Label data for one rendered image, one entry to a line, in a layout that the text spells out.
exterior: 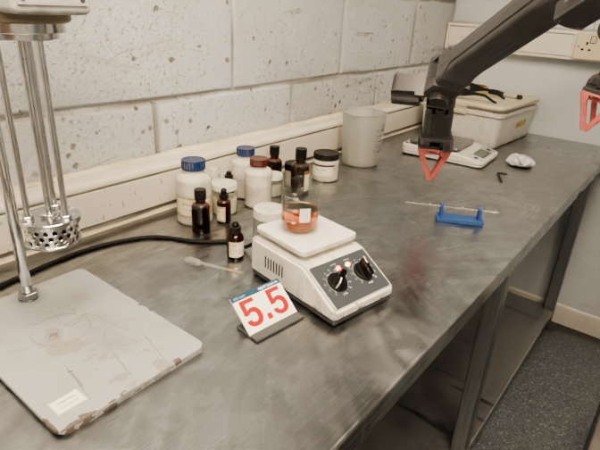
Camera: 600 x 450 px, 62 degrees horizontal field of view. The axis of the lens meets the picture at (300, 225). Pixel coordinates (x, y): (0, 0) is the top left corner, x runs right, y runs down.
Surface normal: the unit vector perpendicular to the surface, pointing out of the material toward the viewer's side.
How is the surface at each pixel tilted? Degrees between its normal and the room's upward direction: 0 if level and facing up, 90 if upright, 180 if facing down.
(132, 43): 90
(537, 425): 0
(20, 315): 0
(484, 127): 93
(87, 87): 90
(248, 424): 0
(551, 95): 90
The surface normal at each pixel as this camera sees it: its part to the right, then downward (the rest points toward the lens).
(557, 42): -0.62, 0.29
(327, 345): 0.05, -0.91
